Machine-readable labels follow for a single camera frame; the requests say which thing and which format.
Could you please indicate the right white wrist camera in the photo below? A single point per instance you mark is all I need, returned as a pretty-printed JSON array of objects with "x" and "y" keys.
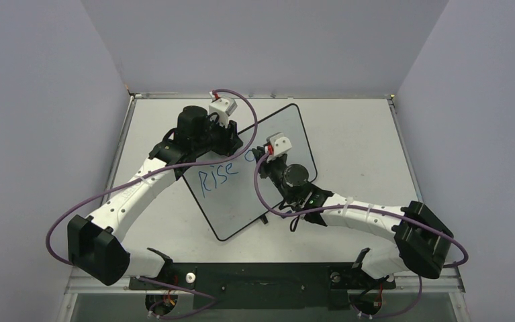
[{"x": 278, "y": 144}]

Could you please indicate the aluminium front rail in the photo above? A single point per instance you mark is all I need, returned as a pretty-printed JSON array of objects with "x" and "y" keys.
[{"x": 450, "y": 281}]

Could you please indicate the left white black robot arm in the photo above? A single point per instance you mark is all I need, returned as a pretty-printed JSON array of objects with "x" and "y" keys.
[{"x": 95, "y": 241}]

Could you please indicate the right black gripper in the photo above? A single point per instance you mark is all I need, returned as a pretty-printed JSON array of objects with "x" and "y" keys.
[{"x": 265, "y": 161}]

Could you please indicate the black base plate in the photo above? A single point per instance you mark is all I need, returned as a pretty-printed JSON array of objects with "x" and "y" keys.
[{"x": 267, "y": 285}]

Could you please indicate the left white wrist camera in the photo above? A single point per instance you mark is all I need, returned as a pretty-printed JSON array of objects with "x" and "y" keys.
[{"x": 222, "y": 107}]

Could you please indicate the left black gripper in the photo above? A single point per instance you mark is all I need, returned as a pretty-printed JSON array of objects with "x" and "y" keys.
[{"x": 230, "y": 140}]

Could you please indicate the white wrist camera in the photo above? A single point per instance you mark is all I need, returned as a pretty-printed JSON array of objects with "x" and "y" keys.
[
  {"x": 278, "y": 144},
  {"x": 222, "y": 107}
]

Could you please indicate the black framed whiteboard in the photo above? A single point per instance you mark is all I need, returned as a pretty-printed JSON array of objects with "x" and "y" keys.
[{"x": 225, "y": 192}]

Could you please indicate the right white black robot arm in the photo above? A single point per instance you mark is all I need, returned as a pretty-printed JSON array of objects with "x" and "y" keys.
[{"x": 421, "y": 241}]

